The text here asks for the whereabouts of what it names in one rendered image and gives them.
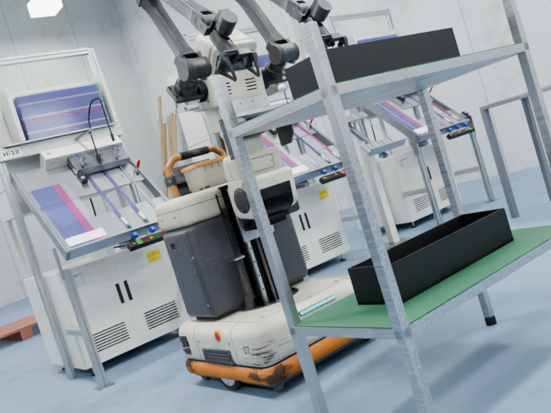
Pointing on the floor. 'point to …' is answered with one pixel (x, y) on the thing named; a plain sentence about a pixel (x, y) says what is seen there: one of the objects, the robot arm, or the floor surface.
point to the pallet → (18, 329)
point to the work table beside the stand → (500, 151)
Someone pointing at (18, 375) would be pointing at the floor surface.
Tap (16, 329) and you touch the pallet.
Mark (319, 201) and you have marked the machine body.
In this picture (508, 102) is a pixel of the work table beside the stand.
